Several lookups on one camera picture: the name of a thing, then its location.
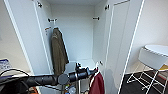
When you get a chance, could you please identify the white wardrobe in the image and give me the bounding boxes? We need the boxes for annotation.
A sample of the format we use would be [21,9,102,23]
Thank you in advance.
[33,0,116,94]

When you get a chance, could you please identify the dark olive jacket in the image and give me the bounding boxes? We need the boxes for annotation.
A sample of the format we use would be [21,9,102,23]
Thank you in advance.
[50,27,70,77]

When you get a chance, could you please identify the small orange label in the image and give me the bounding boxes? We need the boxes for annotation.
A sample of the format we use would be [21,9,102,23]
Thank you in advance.
[44,26,53,33]

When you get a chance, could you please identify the thin black cable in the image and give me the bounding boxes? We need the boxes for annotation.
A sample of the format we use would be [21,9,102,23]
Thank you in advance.
[0,67,32,82]

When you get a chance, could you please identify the white round table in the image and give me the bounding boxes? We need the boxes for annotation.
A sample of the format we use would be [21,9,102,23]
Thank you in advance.
[144,44,168,58]

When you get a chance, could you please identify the white wire-leg chair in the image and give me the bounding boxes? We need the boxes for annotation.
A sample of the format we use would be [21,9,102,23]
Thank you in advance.
[126,47,168,92]

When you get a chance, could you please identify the blue and white wall sign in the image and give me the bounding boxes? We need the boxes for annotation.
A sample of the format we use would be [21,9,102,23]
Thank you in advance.
[0,58,13,72]

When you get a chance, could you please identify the red and white varsity jacket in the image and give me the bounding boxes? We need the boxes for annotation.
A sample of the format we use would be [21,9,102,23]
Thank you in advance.
[87,71,106,94]

